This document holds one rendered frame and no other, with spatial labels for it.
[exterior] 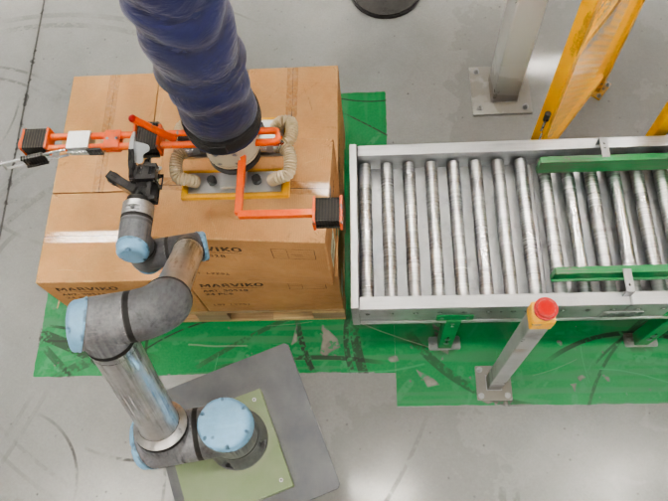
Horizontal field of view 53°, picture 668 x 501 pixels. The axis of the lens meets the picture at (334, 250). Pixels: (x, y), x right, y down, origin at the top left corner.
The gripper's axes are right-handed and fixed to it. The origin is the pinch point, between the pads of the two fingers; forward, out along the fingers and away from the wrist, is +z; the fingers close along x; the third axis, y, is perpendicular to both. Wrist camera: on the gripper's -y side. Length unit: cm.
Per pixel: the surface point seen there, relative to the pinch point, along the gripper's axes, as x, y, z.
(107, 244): -70, -37, -2
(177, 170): -4.9, 10.7, -6.5
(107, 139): 1.4, -9.8, 1.2
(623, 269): -60, 159, -20
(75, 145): 1.5, -19.6, -0.7
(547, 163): -61, 137, 25
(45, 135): 2.2, -29.2, 2.7
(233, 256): -44, 21, -19
